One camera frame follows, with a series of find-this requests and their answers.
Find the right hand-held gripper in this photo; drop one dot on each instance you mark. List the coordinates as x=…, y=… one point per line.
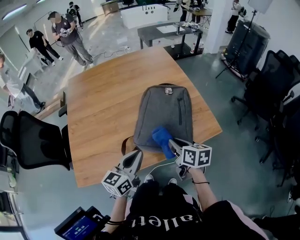
x=194, y=157

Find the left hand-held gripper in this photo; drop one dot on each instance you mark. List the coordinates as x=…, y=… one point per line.
x=117, y=184

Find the blue cloth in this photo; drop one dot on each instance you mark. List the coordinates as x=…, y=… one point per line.
x=161, y=138

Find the grey backpack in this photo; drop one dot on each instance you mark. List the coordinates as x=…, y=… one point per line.
x=161, y=110

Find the person's right forearm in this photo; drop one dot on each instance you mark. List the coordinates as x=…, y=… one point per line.
x=202, y=192

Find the person's left forearm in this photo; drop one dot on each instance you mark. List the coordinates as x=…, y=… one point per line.
x=116, y=211

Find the person's white sneaker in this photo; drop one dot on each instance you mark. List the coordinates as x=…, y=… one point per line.
x=172, y=181
x=149, y=178

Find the person's black trousers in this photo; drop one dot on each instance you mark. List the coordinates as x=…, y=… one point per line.
x=150, y=187

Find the person's black printed shirt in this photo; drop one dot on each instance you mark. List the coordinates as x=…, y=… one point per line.
x=164, y=222

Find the black screen device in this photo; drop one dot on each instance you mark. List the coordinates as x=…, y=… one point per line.
x=77, y=230

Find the clear plastic bottle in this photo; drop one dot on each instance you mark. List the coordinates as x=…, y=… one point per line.
x=192, y=49

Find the wooden bench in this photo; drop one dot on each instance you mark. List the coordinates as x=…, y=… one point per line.
x=50, y=106

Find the black mesh office chair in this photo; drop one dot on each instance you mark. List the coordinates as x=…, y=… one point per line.
x=295, y=68
x=35, y=140
x=274, y=77
x=290, y=131

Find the metal faucet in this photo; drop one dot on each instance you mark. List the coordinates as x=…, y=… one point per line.
x=177, y=29

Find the white rectangular sink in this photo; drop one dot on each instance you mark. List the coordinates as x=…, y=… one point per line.
x=166, y=29

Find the clear glass jug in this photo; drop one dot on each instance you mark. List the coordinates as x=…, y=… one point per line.
x=195, y=28

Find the black sink table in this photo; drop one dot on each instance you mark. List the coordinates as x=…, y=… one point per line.
x=147, y=31

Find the white counter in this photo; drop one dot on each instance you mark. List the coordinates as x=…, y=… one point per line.
x=145, y=17

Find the small wooden table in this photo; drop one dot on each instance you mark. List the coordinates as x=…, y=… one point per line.
x=204, y=12

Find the white desk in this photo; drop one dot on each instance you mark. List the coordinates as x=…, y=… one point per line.
x=30, y=63

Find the metal cabinet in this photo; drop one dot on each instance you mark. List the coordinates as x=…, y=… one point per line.
x=110, y=8

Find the white board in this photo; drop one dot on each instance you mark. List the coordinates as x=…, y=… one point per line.
x=41, y=22

